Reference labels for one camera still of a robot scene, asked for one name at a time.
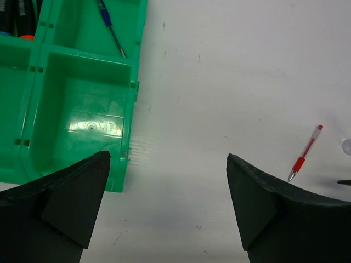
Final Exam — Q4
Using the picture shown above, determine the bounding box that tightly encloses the orange highlighter marker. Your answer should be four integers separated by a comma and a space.
15, 0, 36, 41

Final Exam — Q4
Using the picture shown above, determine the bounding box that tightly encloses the clear blue-capped glue bottle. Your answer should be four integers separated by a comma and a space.
342, 139, 351, 156

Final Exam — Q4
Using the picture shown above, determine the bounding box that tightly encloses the blue gel pen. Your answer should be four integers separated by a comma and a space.
97, 0, 127, 58

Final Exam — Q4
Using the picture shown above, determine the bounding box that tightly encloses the red gel pen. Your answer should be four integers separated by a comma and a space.
287, 124, 324, 182

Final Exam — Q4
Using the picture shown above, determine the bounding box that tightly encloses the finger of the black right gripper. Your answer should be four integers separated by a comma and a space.
337, 180, 351, 186

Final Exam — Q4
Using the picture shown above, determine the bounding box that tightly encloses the green compartment bin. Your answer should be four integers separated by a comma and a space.
1, 1, 148, 192

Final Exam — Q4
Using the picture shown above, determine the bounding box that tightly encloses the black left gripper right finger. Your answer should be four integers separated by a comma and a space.
226, 155, 350, 262

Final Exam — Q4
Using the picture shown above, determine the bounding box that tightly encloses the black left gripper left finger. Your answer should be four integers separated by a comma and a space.
1, 151, 111, 262

